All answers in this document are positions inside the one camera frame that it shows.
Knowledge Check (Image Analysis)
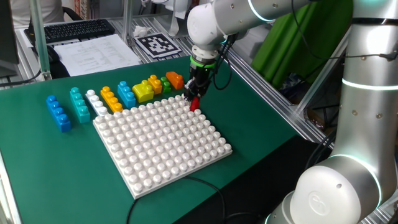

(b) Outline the aluminium frame post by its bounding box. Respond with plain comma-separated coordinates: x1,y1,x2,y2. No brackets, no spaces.
121,0,135,47
29,0,52,81

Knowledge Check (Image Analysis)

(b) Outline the yellow-orange two-stud block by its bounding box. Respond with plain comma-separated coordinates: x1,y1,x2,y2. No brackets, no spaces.
147,74,164,95

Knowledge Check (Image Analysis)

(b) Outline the orange sloped block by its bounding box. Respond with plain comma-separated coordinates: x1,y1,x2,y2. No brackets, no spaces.
165,71,185,90

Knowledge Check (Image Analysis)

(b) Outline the white four-stud block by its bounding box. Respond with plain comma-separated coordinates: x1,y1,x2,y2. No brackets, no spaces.
85,89,109,118

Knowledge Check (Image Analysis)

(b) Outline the yellow-orange four-stud block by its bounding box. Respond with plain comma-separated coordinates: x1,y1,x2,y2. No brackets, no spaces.
99,86,124,114

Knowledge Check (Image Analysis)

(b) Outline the black table cable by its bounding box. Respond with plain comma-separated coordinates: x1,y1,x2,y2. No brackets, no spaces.
126,175,226,224

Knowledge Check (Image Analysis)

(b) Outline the black monitor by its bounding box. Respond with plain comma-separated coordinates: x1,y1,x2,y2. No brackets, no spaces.
0,0,19,78

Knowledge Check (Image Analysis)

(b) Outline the white studded baseplate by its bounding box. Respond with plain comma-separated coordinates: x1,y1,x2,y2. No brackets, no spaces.
92,95,233,200

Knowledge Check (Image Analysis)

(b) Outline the person in white shirt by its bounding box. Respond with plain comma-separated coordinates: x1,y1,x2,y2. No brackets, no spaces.
11,0,65,26

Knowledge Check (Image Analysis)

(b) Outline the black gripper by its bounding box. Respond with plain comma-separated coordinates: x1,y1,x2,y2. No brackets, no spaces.
183,65,216,102

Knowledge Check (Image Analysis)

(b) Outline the green two-stud block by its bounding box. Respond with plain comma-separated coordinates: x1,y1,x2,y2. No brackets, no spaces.
160,76,172,94

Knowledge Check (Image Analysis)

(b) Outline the red white printed box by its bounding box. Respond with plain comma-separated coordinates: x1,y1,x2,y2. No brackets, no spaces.
73,0,91,20

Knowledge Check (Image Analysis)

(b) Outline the small red block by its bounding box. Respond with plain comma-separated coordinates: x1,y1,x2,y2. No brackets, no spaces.
190,96,201,113

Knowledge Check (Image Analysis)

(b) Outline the black office chair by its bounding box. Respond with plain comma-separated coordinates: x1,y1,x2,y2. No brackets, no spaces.
62,6,84,22

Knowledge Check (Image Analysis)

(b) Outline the diagonal aluminium beam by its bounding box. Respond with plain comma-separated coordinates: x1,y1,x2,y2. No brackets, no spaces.
294,27,354,114

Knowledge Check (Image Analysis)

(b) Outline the large lime yellow block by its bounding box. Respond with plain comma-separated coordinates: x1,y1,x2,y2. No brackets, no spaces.
131,80,155,103

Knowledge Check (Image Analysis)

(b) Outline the blue four-stud block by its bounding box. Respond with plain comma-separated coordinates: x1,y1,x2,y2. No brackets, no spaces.
45,95,72,133

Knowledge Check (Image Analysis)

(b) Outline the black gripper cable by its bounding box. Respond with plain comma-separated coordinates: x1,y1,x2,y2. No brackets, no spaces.
213,34,239,91

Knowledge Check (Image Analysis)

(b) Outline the white crumpled tissue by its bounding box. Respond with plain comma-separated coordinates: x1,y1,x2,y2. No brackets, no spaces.
132,25,152,39

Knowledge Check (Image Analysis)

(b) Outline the green cutting mat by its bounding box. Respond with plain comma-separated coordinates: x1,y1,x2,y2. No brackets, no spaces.
0,49,299,224

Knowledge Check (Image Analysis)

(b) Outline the light blue three-stud block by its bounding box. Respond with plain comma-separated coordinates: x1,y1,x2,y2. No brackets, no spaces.
117,80,137,109

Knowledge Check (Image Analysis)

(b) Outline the green cloth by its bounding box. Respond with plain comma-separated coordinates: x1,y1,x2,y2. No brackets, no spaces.
251,0,354,85

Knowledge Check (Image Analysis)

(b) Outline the black white fiducial marker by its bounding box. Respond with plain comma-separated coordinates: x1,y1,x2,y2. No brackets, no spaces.
133,32,183,59

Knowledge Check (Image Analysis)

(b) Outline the white printed paper sheet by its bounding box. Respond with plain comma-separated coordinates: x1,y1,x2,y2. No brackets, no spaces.
53,33,142,77

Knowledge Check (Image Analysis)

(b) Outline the black keyboard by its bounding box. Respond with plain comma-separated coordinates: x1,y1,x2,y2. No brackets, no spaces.
24,18,116,45

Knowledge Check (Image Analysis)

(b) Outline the teal four-stud block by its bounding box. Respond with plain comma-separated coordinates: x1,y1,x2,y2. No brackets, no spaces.
69,86,91,124

